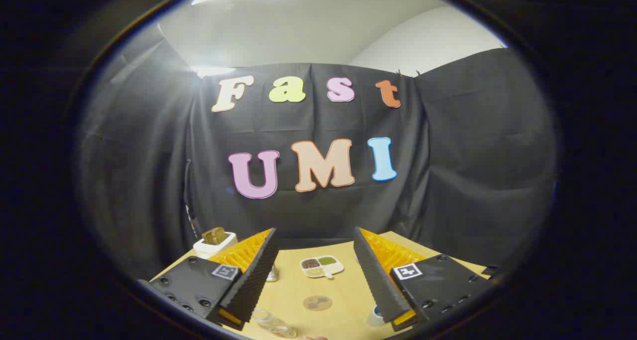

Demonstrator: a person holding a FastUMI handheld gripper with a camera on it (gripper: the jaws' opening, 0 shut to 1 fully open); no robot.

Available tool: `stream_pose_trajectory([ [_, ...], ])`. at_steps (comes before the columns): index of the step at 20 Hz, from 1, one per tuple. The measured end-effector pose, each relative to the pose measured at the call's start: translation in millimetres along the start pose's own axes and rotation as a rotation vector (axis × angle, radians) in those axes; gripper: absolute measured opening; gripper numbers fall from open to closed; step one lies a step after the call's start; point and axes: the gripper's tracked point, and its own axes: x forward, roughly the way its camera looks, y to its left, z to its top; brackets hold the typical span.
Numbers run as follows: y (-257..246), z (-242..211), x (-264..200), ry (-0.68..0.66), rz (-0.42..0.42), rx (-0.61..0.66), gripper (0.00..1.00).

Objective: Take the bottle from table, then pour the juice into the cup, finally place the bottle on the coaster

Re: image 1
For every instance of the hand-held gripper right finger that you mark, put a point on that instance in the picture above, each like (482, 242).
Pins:
(378, 280)

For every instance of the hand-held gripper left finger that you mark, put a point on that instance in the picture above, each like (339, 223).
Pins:
(256, 275)

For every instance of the clear plastic juice bottle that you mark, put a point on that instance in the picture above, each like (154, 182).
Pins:
(273, 324)

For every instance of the round cork coaster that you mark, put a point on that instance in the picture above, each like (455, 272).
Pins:
(317, 303)

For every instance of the wooden table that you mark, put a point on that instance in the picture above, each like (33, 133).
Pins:
(343, 292)

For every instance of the white toaster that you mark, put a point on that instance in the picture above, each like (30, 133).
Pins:
(209, 250)

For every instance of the white divided grain dish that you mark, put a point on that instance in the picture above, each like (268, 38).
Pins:
(322, 267)

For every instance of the brown toast slices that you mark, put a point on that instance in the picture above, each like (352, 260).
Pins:
(214, 236)

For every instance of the black backdrop cloth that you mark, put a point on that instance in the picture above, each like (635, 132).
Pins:
(448, 156)

